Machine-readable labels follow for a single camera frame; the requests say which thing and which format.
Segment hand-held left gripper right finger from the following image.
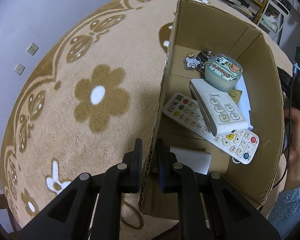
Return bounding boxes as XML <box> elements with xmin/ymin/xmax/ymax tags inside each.
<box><xmin>156</xmin><ymin>137</ymin><xmax>282</xmax><ymax>240</ymax></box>

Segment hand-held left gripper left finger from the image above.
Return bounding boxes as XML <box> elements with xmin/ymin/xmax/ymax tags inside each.
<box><xmin>17</xmin><ymin>138</ymin><xmax>143</xmax><ymax>240</ymax></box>

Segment white charger cube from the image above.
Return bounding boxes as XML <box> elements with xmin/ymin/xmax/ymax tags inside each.
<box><xmin>169</xmin><ymin>146</ymin><xmax>212</xmax><ymax>175</ymax></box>

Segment cardboard box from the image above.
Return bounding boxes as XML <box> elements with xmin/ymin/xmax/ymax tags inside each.
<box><xmin>139</xmin><ymin>0</ymin><xmax>292</xmax><ymax>217</ymax></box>

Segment long white remote control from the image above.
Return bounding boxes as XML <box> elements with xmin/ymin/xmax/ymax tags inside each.
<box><xmin>162</xmin><ymin>93</ymin><xmax>260</xmax><ymax>165</ymax></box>

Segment gold card key tag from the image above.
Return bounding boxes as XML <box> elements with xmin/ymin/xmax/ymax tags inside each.
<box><xmin>227</xmin><ymin>89</ymin><xmax>242</xmax><ymax>105</ymax></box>

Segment cartoon earbuds case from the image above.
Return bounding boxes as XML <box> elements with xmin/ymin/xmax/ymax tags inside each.
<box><xmin>204</xmin><ymin>54</ymin><xmax>243</xmax><ymax>92</ymax></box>

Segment small white remote control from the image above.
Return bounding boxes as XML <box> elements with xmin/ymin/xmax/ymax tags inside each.
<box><xmin>190</xmin><ymin>79</ymin><xmax>249</xmax><ymax>136</ymax></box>

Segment cartoon dog keychain charm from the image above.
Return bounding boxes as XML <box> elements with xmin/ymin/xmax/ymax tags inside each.
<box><xmin>184</xmin><ymin>49</ymin><xmax>215</xmax><ymax>72</ymax></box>

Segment green and white tissue packs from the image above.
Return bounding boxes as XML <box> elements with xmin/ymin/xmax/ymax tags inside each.
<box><xmin>261</xmin><ymin>14</ymin><xmax>280</xmax><ymax>29</ymax></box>

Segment white trolley cart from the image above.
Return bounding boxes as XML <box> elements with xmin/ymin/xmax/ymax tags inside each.
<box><xmin>257</xmin><ymin>0</ymin><xmax>290</xmax><ymax>34</ymax></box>

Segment tan flower-print blanket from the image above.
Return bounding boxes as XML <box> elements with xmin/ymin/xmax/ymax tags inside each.
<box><xmin>0</xmin><ymin>0</ymin><xmax>298</xmax><ymax>230</ymax></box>

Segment wooden shelf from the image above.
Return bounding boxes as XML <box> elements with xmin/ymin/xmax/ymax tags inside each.
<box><xmin>180</xmin><ymin>0</ymin><xmax>275</xmax><ymax>23</ymax></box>

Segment black cable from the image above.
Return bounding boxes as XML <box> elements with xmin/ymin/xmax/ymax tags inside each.
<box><xmin>272</xmin><ymin>64</ymin><xmax>299</xmax><ymax>193</ymax></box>

